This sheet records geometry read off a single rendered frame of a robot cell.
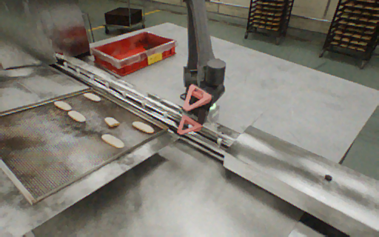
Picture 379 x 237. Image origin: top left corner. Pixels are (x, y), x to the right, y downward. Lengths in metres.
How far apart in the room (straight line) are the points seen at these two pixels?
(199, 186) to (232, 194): 0.11
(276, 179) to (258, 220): 0.13
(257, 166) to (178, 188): 0.27
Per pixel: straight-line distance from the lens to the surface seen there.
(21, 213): 0.72
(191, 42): 1.10
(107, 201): 0.86
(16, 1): 1.61
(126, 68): 1.51
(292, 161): 0.86
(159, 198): 0.83
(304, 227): 0.85
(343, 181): 0.87
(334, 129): 1.24
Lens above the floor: 1.50
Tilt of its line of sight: 36 degrees down
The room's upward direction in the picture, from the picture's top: straight up
